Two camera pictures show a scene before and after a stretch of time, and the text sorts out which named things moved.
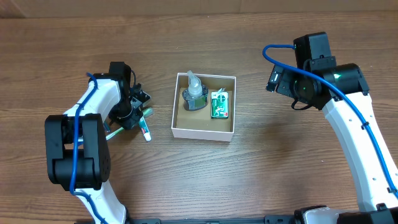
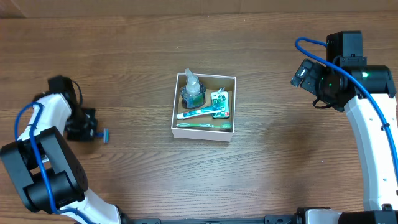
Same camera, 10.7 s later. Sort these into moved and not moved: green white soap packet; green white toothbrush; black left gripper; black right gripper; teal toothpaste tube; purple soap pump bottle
Moved: green white toothbrush; teal toothpaste tube; black right gripper; black left gripper
Not moved: green white soap packet; purple soap pump bottle
